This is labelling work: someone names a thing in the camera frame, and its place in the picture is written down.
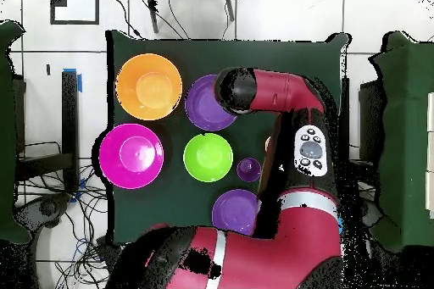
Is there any purple bowl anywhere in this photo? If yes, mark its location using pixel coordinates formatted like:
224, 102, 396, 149
211, 188, 260, 236
184, 74, 238, 132

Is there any green bowl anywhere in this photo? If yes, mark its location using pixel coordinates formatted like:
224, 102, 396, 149
183, 132, 234, 184

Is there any purple cup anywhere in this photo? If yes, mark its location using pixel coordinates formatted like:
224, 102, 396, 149
236, 157, 263, 183

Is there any dark green table cloth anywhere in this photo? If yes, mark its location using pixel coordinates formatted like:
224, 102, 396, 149
105, 29, 352, 247

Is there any pink bowl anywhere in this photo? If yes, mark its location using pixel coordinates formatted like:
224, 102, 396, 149
98, 123, 165, 191

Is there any orange bowl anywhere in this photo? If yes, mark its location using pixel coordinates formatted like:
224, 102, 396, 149
115, 53, 183, 121

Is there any blue tape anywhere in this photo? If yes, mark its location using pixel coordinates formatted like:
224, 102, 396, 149
63, 68, 83, 94

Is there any black power adapter box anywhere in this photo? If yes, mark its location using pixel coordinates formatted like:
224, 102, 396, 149
95, 235, 123, 264

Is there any green cloth covered table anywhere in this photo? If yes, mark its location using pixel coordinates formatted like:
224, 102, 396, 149
368, 30, 434, 253
0, 19, 32, 246

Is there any floor cable bundle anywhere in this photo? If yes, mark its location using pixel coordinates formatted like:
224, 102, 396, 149
16, 163, 113, 289

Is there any black table frame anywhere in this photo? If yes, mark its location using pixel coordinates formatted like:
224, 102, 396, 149
14, 69, 80, 192

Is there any black square floor frame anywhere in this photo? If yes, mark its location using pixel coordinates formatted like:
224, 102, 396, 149
49, 0, 100, 25

